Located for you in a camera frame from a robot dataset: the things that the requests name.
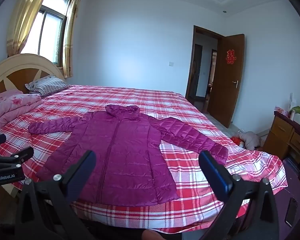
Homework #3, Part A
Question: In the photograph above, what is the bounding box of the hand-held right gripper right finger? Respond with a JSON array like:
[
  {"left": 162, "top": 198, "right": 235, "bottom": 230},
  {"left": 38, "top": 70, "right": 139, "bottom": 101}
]
[{"left": 199, "top": 151, "right": 280, "bottom": 240}]

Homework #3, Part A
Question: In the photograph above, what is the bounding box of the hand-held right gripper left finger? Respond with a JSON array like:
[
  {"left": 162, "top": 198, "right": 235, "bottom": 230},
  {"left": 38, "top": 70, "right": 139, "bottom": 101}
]
[{"left": 14, "top": 150, "right": 97, "bottom": 240}]

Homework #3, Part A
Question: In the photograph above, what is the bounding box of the purple quilted down jacket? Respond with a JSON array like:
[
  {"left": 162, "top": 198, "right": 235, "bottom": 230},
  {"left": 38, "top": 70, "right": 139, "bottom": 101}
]
[{"left": 28, "top": 104, "right": 228, "bottom": 207}]

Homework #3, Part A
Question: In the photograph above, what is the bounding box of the pink floral quilt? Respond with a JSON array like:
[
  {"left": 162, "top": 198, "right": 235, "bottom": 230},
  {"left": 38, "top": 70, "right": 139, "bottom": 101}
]
[{"left": 0, "top": 89, "right": 43, "bottom": 130}]

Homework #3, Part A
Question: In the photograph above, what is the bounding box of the wooden bed headboard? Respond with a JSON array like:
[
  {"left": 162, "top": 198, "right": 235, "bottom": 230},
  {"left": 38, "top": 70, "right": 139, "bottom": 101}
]
[{"left": 0, "top": 53, "right": 65, "bottom": 100}]

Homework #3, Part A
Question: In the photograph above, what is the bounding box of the red plaid bed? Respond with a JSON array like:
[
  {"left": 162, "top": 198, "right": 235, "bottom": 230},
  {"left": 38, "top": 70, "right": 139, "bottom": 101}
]
[{"left": 0, "top": 84, "right": 288, "bottom": 234}]

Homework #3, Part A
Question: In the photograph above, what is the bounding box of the striped pillow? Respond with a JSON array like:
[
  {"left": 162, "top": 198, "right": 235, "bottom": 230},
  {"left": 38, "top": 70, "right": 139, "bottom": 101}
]
[{"left": 25, "top": 75, "right": 72, "bottom": 97}]

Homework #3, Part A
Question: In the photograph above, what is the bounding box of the brown wooden door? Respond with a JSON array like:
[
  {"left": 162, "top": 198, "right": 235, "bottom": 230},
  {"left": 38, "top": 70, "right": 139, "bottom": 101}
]
[{"left": 206, "top": 34, "right": 245, "bottom": 128}]

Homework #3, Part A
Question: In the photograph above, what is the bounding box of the wooden desk with drawers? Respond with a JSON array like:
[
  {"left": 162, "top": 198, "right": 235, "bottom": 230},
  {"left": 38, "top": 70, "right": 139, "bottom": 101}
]
[{"left": 261, "top": 111, "right": 300, "bottom": 165}]

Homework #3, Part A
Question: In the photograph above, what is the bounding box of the purple cloth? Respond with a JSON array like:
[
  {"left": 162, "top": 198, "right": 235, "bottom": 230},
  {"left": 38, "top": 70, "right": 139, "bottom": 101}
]
[{"left": 236, "top": 156, "right": 300, "bottom": 240}]

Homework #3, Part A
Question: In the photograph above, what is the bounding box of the black smartphone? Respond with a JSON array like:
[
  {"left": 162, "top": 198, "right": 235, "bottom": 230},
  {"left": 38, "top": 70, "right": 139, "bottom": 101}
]
[{"left": 284, "top": 197, "right": 297, "bottom": 228}]

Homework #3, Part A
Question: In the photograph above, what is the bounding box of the red paper door decoration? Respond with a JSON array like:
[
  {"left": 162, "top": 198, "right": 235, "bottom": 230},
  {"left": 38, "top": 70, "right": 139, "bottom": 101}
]
[{"left": 225, "top": 49, "right": 237, "bottom": 65}]

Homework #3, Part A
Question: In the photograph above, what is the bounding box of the window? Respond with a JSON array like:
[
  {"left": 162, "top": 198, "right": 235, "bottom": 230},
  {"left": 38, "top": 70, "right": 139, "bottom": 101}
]
[{"left": 21, "top": 0, "right": 74, "bottom": 67}]

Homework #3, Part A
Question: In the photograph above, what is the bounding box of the yellow curtain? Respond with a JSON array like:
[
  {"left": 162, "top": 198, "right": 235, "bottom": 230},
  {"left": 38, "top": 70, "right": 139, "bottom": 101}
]
[
  {"left": 62, "top": 0, "right": 83, "bottom": 78},
  {"left": 6, "top": 0, "right": 55, "bottom": 57}
]

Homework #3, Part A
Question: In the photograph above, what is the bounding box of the brown door frame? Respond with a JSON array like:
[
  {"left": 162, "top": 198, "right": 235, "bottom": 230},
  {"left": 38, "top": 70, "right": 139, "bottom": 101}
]
[{"left": 185, "top": 25, "right": 225, "bottom": 113}]

